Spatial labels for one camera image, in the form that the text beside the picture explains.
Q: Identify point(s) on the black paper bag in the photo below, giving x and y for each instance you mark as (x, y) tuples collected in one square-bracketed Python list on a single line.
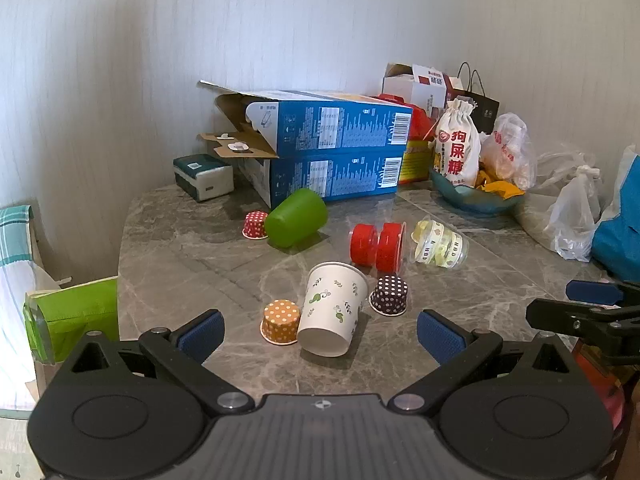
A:
[(482, 107)]

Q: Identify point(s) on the green plastic cup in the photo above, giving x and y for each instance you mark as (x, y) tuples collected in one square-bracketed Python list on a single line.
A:
[(295, 217)]

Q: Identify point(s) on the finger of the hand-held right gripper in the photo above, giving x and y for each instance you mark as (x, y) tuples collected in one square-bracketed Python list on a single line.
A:
[(565, 317), (595, 292)]

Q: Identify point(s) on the green bag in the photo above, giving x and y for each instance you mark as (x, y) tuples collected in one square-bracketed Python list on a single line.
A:
[(75, 315)]

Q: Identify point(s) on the yellow snack packet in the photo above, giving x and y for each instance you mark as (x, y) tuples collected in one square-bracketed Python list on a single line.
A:
[(502, 187)]

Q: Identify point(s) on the blue ceramic bowl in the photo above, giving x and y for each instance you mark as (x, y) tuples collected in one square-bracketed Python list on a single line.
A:
[(475, 202)]

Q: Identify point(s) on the closed blue cardboard box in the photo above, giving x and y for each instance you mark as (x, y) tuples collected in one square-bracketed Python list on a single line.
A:
[(340, 175)]

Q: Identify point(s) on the orange polka-dot cupcake cup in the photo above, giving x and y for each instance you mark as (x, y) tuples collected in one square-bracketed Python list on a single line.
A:
[(280, 320)]

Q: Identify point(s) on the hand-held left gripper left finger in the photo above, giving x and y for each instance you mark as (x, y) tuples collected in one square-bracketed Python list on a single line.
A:
[(202, 336)]

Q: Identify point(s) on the white leaf-print paper cup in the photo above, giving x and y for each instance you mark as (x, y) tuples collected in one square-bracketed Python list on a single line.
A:
[(332, 305)]

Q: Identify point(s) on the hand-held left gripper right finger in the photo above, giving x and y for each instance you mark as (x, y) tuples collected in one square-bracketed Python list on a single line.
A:
[(442, 337)]

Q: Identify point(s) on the white plastic bag red print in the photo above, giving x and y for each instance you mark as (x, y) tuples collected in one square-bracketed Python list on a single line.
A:
[(510, 150)]

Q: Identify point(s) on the checked cloth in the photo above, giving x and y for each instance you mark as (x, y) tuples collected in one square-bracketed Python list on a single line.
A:
[(12, 235)]

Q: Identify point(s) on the dark purple polka-dot cupcake cup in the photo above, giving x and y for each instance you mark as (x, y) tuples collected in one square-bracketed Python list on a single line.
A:
[(390, 296)]

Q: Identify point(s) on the blue bag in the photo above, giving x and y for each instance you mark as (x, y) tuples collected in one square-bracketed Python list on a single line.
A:
[(617, 240)]

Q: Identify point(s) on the clear plastic bag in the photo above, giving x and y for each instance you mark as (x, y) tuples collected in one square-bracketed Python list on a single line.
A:
[(570, 210)]

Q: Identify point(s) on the red polka-dot cupcake cup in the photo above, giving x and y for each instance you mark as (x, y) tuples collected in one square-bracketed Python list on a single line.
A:
[(254, 225)]

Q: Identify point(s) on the red and yellow box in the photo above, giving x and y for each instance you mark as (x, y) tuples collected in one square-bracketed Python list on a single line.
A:
[(415, 160)]

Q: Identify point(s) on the red object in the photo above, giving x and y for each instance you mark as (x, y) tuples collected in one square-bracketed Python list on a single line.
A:
[(602, 385)]

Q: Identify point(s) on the red plastic cup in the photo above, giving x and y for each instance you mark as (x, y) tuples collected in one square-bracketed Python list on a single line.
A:
[(362, 244), (391, 247)]

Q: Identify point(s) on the green and white tissue pack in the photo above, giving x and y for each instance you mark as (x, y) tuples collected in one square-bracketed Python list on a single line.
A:
[(202, 177)]

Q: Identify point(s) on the clear cup with yellow print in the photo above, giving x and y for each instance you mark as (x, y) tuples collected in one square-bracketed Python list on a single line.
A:
[(440, 242)]

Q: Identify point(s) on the open blue cardboard box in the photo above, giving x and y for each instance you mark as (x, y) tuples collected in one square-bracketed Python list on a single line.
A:
[(330, 125)]

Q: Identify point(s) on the white and red carton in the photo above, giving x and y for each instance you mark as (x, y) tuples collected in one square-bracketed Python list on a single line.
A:
[(425, 85)]

